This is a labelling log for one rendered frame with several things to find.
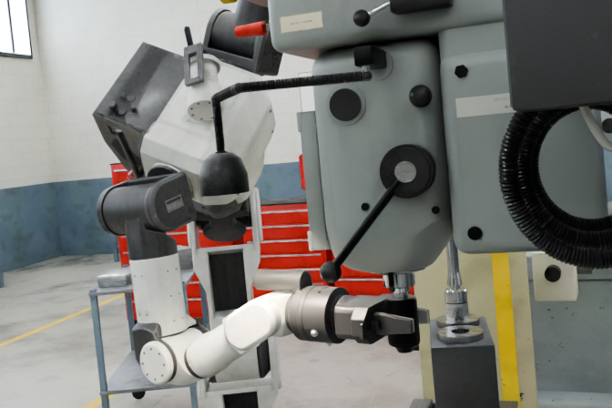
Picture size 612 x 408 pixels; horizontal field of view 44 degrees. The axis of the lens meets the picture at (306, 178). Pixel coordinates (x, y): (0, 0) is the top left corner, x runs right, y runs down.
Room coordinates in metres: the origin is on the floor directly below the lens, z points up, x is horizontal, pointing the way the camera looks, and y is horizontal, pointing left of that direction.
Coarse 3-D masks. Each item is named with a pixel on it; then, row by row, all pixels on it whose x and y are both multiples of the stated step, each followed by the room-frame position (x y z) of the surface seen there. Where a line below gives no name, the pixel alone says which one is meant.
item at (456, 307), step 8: (448, 296) 1.54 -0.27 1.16; (456, 296) 1.53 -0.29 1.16; (464, 296) 1.54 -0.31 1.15; (448, 304) 1.54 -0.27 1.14; (456, 304) 1.53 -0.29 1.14; (464, 304) 1.54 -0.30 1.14; (448, 312) 1.55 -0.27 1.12; (456, 312) 1.53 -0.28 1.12; (464, 312) 1.54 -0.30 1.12; (448, 320) 1.55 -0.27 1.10; (456, 320) 1.53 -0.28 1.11; (464, 320) 1.54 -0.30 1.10
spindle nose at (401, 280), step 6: (384, 276) 1.09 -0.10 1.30; (396, 276) 1.08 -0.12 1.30; (402, 276) 1.08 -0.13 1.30; (408, 276) 1.08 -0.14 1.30; (414, 276) 1.10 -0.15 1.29; (384, 282) 1.09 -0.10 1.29; (396, 282) 1.08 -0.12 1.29; (402, 282) 1.08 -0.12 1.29; (408, 282) 1.08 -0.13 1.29; (414, 282) 1.09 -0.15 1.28; (396, 288) 1.08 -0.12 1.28
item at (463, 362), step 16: (432, 320) 1.61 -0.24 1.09; (480, 320) 1.57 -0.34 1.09; (432, 336) 1.48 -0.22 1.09; (448, 336) 1.43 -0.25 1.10; (464, 336) 1.42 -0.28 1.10; (480, 336) 1.43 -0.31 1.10; (432, 352) 1.41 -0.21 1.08; (448, 352) 1.40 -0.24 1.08; (464, 352) 1.40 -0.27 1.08; (480, 352) 1.39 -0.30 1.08; (448, 368) 1.40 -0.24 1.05; (464, 368) 1.40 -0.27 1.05; (480, 368) 1.39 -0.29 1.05; (448, 384) 1.40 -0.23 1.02; (464, 384) 1.40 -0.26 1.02; (480, 384) 1.39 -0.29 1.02; (496, 384) 1.39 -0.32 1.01; (448, 400) 1.40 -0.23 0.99; (464, 400) 1.40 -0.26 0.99; (480, 400) 1.39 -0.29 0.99; (496, 400) 1.39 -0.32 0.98
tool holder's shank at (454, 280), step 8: (448, 248) 1.55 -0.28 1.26; (456, 248) 1.55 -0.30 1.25; (448, 256) 1.55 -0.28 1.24; (456, 256) 1.55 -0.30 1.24; (448, 264) 1.55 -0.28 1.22; (456, 264) 1.55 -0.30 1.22; (448, 272) 1.55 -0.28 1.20; (456, 272) 1.55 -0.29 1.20; (448, 280) 1.55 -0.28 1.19; (456, 280) 1.54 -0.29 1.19; (456, 288) 1.55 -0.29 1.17
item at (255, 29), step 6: (252, 24) 1.27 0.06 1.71; (258, 24) 1.26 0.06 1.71; (264, 24) 1.26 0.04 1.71; (240, 30) 1.27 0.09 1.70; (246, 30) 1.27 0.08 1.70; (252, 30) 1.26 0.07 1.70; (258, 30) 1.26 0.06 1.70; (264, 30) 1.26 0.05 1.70; (240, 36) 1.28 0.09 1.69; (246, 36) 1.28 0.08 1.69
